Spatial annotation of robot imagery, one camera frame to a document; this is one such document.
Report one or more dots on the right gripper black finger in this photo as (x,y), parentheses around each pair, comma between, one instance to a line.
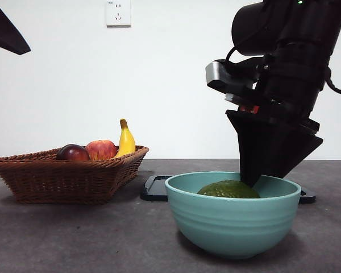
(251,148)
(290,150)

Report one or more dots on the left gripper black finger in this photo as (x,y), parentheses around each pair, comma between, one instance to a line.
(5,31)

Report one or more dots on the green avocado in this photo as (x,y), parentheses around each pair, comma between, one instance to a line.
(230,190)

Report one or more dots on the teal ceramic bowl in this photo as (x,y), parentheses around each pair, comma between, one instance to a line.
(233,221)

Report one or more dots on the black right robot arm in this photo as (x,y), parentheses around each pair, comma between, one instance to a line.
(287,34)

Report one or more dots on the black rectangular tray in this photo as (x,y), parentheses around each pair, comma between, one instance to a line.
(153,190)

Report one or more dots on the yellow banana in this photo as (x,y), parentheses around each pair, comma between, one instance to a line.
(126,142)

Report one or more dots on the dark red round fruit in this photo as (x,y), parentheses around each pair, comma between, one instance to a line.
(72,153)

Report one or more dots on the red yellow apple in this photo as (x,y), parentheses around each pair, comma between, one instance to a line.
(102,149)

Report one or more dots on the brown woven wicker basket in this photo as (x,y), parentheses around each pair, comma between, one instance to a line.
(59,182)

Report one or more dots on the pale grey right camera box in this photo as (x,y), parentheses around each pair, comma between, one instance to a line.
(216,74)

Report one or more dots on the white wall socket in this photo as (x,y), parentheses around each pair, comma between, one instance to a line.
(118,14)

